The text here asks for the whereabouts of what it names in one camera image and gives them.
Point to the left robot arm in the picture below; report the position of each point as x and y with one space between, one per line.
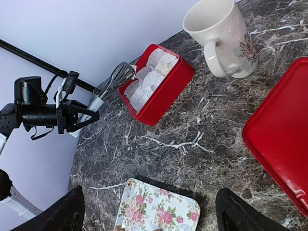
30 108

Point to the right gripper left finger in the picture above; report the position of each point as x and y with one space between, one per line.
66 214

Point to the red chocolate box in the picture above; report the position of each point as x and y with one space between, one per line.
149 95

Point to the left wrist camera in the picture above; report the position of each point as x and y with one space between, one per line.
66 88

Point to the floral rectangular tray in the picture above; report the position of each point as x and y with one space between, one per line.
145 207

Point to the white chocolate cube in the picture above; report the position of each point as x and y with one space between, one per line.
165 71

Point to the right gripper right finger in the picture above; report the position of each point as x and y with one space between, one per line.
234 214

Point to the white ceramic mug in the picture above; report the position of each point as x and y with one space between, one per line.
218 26

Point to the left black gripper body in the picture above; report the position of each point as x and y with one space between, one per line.
67 116

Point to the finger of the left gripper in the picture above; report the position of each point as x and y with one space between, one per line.
82 120
77 107

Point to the red box lid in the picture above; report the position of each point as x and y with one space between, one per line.
277 133

